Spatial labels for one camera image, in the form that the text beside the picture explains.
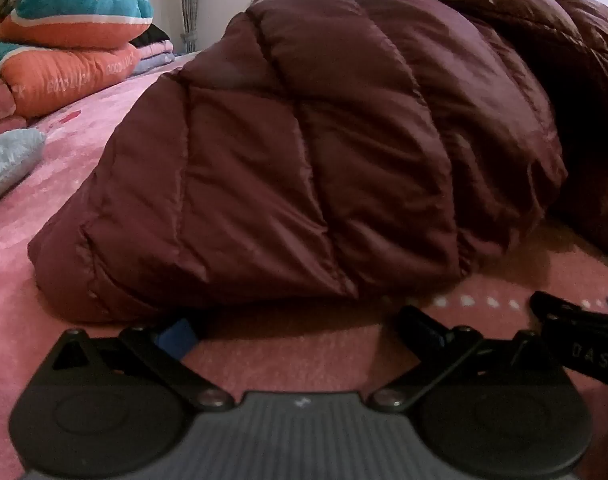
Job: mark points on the pink printed bed sheet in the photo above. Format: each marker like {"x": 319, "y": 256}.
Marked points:
{"x": 59, "y": 280}

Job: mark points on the black folded cloth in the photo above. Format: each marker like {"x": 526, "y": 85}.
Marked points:
{"x": 151, "y": 36}

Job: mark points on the light blue pillow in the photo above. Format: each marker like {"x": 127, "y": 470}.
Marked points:
{"x": 6, "y": 160}

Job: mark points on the orange folded quilt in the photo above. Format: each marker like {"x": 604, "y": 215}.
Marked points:
{"x": 69, "y": 72}

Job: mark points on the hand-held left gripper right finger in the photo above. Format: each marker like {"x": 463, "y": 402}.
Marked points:
{"x": 424, "y": 330}

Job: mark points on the grey patterned curtain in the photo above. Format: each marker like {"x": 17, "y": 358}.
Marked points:
{"x": 190, "y": 5}

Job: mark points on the maroon down jacket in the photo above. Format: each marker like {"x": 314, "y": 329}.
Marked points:
{"x": 309, "y": 135}

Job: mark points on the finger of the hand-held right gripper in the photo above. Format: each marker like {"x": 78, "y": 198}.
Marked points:
{"x": 546, "y": 304}

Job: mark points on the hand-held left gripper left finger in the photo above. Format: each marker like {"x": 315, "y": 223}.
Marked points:
{"x": 178, "y": 336}

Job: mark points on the stack of folded pastel blankets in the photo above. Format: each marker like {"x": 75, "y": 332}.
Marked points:
{"x": 154, "y": 57}

